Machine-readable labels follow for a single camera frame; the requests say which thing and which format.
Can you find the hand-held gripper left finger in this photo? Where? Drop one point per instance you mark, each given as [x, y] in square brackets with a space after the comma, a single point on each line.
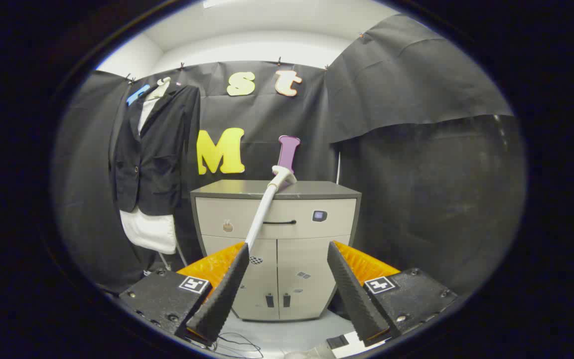
[222, 299]

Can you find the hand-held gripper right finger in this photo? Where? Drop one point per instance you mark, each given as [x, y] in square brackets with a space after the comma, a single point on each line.
[357, 299]

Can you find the white garment steamer head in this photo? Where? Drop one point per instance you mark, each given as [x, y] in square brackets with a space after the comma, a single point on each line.
[262, 217]

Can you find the white shirt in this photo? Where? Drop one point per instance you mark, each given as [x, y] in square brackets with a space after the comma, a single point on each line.
[150, 232]

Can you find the black suit jacket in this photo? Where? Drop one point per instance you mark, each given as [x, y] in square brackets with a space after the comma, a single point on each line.
[167, 149]

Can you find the white clothes hanger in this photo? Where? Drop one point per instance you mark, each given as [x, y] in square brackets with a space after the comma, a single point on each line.
[160, 91]

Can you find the white flat box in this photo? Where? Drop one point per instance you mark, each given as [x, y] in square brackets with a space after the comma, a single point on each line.
[354, 340]

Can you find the grey cabinet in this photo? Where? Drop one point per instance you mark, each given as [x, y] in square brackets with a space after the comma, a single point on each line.
[292, 264]

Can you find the thin white rod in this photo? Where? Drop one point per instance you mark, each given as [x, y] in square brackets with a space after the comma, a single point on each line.
[338, 169]

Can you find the black backdrop cloth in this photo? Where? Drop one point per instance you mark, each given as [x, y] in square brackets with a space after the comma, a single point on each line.
[416, 174]

